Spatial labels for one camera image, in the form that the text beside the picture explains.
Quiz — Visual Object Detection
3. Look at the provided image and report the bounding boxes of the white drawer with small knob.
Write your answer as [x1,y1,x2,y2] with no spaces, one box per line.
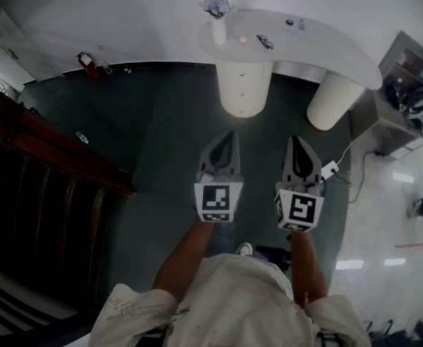
[221,103,268,118]
[218,84,271,104]

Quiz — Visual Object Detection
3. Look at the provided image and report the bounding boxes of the pale blue flower bunch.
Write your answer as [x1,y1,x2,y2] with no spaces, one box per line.
[198,0,236,20]

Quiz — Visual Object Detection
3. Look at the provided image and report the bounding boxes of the person's left forearm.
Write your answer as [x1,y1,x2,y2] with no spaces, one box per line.
[152,220,218,292]

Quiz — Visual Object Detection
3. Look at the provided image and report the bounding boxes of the wooden staircase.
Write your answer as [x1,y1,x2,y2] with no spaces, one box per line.
[0,92,137,347]

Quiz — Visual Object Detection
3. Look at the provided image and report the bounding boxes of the wooden cube shelf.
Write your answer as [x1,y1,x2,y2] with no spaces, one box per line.
[379,30,423,97]

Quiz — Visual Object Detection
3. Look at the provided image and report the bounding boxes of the dark green carpet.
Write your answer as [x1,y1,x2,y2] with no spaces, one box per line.
[17,60,355,303]

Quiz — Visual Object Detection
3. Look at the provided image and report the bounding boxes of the person's right forearm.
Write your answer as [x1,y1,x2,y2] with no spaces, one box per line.
[289,229,330,309]

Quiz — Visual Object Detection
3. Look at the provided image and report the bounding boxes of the white door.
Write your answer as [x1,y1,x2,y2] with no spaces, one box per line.
[0,7,66,82]

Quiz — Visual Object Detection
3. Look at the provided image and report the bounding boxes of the grey and black backpack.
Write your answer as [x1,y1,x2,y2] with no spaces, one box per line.
[384,80,423,144]

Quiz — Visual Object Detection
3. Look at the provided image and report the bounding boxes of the grey low cabinet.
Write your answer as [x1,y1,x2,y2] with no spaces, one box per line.
[354,91,423,158]

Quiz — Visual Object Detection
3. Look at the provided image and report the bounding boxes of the white vase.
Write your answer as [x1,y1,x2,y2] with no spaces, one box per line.
[210,16,228,46]

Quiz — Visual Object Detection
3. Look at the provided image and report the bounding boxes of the white power cable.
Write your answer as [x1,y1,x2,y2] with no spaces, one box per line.
[336,143,353,166]

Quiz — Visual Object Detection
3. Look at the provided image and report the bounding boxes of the black eyeglasses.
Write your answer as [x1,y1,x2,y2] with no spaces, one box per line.
[256,33,274,50]

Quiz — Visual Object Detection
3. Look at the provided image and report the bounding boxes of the black waist pouch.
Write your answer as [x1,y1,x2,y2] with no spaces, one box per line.
[254,244,294,278]

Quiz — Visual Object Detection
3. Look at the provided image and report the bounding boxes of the person's white shirt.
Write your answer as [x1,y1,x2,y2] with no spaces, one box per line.
[90,253,373,347]

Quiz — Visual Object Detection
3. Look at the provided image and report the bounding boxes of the black floor cable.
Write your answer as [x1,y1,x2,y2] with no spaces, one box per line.
[332,150,384,204]

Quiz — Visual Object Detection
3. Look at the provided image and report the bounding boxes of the white curved table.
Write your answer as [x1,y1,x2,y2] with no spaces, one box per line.
[197,8,383,132]

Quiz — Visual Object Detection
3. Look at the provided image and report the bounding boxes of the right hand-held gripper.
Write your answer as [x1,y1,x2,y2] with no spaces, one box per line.
[273,135,326,234]

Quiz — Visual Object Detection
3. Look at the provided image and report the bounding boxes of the red fire extinguisher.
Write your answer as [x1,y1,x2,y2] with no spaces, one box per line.
[76,51,101,80]

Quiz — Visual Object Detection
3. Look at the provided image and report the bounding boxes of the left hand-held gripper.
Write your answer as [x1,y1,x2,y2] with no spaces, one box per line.
[193,130,244,224]

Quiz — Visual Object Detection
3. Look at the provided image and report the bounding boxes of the white power strip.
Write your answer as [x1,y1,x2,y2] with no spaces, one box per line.
[320,160,339,180]

